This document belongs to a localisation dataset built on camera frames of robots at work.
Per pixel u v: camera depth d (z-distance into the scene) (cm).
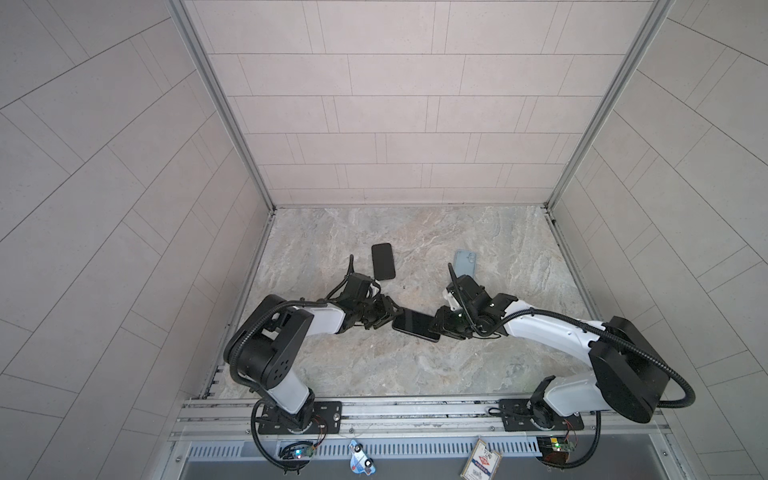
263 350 44
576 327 48
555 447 68
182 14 71
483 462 64
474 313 64
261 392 50
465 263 101
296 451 65
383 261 100
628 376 42
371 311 81
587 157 100
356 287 72
